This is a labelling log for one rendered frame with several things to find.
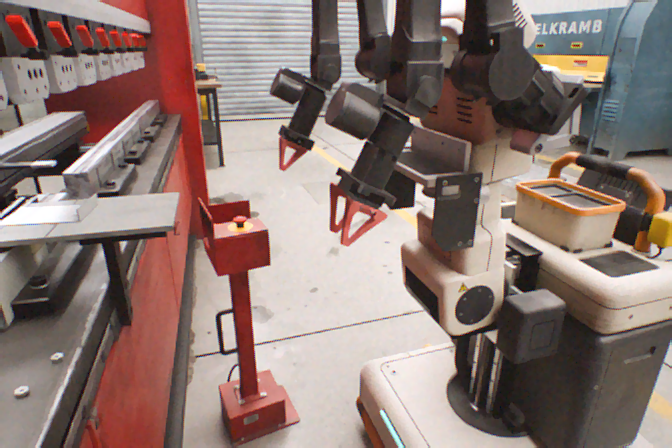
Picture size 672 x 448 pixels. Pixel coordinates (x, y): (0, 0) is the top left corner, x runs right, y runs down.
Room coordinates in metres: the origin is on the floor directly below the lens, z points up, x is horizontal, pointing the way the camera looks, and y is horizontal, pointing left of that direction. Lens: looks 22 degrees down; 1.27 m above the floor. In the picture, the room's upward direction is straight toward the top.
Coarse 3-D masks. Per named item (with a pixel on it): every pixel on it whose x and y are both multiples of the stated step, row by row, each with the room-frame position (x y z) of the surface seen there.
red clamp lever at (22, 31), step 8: (8, 16) 0.76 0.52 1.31; (16, 16) 0.76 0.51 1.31; (8, 24) 0.76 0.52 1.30; (16, 24) 0.76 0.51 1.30; (24, 24) 0.77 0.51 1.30; (16, 32) 0.77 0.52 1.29; (24, 32) 0.77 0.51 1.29; (24, 40) 0.79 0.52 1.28; (32, 40) 0.79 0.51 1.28; (32, 48) 0.81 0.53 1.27; (24, 56) 0.82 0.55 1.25; (32, 56) 0.82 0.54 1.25; (40, 56) 0.82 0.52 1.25; (48, 56) 0.83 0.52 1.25
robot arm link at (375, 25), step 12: (360, 0) 1.08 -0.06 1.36; (372, 0) 1.08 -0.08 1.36; (360, 12) 1.09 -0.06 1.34; (372, 12) 1.08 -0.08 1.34; (360, 24) 1.10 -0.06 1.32; (372, 24) 1.08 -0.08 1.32; (384, 24) 1.08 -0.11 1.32; (360, 36) 1.11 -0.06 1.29; (372, 36) 1.07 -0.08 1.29; (384, 36) 1.06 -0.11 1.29; (360, 48) 1.14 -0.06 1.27; (372, 48) 1.07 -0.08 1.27; (384, 48) 1.06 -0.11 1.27; (372, 60) 1.05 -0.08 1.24; (384, 60) 1.06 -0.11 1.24; (360, 72) 1.12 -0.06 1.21; (372, 72) 1.05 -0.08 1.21; (384, 72) 1.06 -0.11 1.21
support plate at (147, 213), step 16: (176, 192) 0.82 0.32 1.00; (96, 208) 0.73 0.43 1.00; (112, 208) 0.73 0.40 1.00; (128, 208) 0.73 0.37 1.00; (144, 208) 0.73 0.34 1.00; (160, 208) 0.73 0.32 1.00; (176, 208) 0.74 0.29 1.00; (48, 224) 0.65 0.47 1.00; (64, 224) 0.65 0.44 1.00; (80, 224) 0.65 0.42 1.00; (96, 224) 0.65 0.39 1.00; (112, 224) 0.65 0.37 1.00; (128, 224) 0.65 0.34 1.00; (144, 224) 0.65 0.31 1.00; (160, 224) 0.65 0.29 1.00; (0, 240) 0.59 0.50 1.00; (16, 240) 0.59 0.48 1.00; (32, 240) 0.60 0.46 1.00; (48, 240) 0.60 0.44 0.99; (64, 240) 0.61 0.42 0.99
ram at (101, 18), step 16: (0, 0) 0.80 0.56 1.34; (16, 0) 0.87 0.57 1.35; (32, 0) 0.95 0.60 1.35; (48, 0) 1.05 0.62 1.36; (96, 0) 1.51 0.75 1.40; (112, 0) 1.76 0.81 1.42; (128, 0) 2.13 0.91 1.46; (144, 0) 2.68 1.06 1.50; (80, 16) 1.28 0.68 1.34; (96, 16) 1.46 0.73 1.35; (112, 16) 1.71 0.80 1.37; (144, 16) 2.58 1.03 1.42; (144, 32) 2.66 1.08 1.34
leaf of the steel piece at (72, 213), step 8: (88, 200) 0.71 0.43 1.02; (96, 200) 0.74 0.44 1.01; (40, 208) 0.72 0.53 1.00; (48, 208) 0.72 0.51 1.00; (56, 208) 0.72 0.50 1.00; (64, 208) 0.72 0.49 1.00; (72, 208) 0.72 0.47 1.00; (80, 208) 0.67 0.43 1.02; (88, 208) 0.70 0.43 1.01; (32, 216) 0.68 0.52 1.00; (40, 216) 0.68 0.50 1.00; (48, 216) 0.68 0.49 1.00; (56, 216) 0.68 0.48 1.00; (64, 216) 0.68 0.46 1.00; (72, 216) 0.68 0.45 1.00; (80, 216) 0.67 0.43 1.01; (24, 224) 0.65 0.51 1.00; (32, 224) 0.65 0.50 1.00
